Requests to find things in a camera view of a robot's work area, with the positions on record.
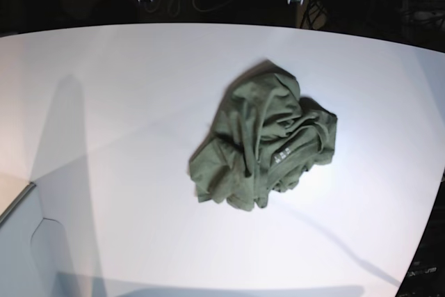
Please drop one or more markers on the green t-shirt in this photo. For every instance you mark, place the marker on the green t-shirt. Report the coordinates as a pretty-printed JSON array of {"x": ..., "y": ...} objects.
[{"x": 264, "y": 136}]

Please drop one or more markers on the white table extension panel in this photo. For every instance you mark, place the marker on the white table extension panel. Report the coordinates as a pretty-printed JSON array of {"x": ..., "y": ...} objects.
[{"x": 49, "y": 247}]

